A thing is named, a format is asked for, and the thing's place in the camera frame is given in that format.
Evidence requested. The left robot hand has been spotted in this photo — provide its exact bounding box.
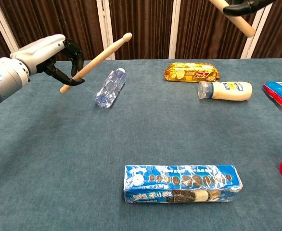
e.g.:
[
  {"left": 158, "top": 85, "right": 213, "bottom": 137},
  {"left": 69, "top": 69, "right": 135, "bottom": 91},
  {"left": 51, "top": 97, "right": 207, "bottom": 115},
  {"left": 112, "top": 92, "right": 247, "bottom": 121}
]
[{"left": 10, "top": 34, "right": 86, "bottom": 87}]

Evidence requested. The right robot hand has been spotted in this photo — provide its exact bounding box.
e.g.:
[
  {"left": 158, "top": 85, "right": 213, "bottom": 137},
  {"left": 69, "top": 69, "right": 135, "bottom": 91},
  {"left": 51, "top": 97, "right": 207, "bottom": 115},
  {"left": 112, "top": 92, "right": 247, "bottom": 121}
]
[{"left": 222, "top": 0, "right": 276, "bottom": 17}]

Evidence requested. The wooden drumstick with dark ring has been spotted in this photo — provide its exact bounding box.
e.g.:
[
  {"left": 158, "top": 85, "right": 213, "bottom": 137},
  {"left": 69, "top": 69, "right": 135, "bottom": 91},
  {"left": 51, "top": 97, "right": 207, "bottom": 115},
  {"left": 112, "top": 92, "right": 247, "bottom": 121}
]
[{"left": 208, "top": 0, "right": 256, "bottom": 38}]

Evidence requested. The clear plastic water bottle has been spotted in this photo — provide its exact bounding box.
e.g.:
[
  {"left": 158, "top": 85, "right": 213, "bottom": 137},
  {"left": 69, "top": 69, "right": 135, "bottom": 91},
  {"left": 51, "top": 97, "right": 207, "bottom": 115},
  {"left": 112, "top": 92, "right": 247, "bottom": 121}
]
[{"left": 94, "top": 67, "right": 127, "bottom": 108}]

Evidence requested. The golden snack packet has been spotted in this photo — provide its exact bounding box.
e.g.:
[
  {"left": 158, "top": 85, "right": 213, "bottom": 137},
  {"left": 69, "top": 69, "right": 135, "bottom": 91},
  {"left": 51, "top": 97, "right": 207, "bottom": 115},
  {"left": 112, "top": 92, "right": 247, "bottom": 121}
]
[{"left": 164, "top": 62, "right": 221, "bottom": 83}]

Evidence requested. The white bottle with clear cap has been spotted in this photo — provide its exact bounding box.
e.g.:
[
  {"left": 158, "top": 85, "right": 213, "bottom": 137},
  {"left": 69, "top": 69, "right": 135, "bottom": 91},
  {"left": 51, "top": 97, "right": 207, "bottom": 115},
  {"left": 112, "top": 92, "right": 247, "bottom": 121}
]
[{"left": 197, "top": 80, "right": 253, "bottom": 102}]

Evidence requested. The blue and red snack bag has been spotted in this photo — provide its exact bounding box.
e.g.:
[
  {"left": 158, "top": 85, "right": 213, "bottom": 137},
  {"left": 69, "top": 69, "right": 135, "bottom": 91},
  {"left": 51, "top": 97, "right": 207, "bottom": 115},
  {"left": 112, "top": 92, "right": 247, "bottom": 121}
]
[{"left": 262, "top": 81, "right": 282, "bottom": 107}]

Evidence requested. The teal table cloth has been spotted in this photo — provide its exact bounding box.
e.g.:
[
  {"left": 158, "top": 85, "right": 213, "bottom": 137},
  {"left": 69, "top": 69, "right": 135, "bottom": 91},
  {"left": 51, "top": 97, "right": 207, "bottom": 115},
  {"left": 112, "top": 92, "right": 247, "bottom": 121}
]
[{"left": 0, "top": 57, "right": 282, "bottom": 231}]

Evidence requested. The blue cookie box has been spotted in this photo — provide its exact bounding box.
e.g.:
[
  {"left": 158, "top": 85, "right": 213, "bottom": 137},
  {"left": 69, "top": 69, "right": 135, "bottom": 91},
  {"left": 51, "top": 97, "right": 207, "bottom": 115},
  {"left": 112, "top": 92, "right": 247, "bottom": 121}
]
[{"left": 123, "top": 164, "right": 244, "bottom": 205}]

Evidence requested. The white partition post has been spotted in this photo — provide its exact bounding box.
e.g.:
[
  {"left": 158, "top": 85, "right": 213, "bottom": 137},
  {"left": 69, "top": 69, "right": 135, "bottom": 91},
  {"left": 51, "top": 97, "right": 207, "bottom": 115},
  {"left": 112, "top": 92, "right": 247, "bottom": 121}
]
[
  {"left": 96, "top": 0, "right": 115, "bottom": 61},
  {"left": 168, "top": 0, "right": 181, "bottom": 60},
  {"left": 0, "top": 0, "right": 26, "bottom": 62},
  {"left": 240, "top": 0, "right": 275, "bottom": 59}
]

